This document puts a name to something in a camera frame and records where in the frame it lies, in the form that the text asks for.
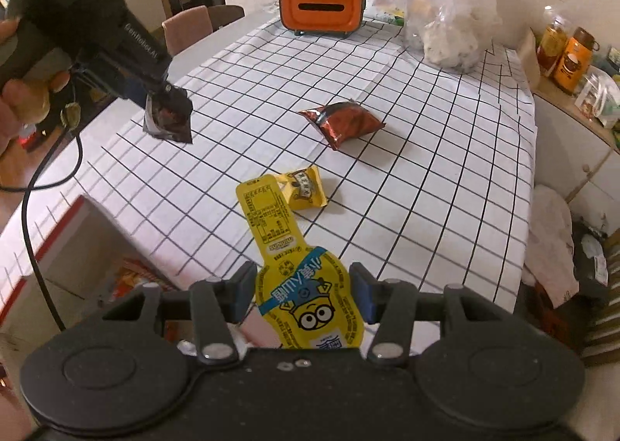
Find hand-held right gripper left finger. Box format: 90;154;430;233
103;261;258;365

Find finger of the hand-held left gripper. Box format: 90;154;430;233
145;80;193;119

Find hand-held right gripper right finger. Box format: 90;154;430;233
349;262;505;365

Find yellow cartoon snack packet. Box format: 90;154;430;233
236;174;365;351

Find white red cardboard box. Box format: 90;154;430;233
0;194;195;340

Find person's left hand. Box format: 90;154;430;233
0;19;72;141

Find pink chair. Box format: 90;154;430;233
162;5;214;57

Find dark chair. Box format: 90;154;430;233
208;4;245;30

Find small yellow snack packet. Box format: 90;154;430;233
276;166;329;210

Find white checkered tablecloth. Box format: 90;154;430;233
0;10;538;350

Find red foil snack packet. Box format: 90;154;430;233
297;101;387;151

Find white cloth bag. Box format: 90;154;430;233
523;184;579;308

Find dark bag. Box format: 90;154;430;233
572;218;616;287

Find white green packet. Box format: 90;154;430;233
361;0;410;26

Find wooden chair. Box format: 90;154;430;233
579;276;620;367

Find white wooden cabinet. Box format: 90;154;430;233
516;29;620;229

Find clear plastic bag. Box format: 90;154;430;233
401;0;505;74

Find clear bag with white ribbons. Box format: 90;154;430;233
576;70;620;129

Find yellow orange jar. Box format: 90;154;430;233
537;7;572;78

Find black cable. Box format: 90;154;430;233
0;121;83;331

